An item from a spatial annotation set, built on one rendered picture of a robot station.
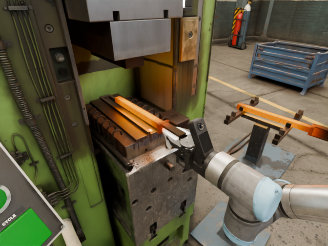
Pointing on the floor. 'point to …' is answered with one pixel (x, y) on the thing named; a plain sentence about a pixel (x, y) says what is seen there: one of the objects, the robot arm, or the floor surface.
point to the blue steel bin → (291, 64)
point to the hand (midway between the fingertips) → (167, 127)
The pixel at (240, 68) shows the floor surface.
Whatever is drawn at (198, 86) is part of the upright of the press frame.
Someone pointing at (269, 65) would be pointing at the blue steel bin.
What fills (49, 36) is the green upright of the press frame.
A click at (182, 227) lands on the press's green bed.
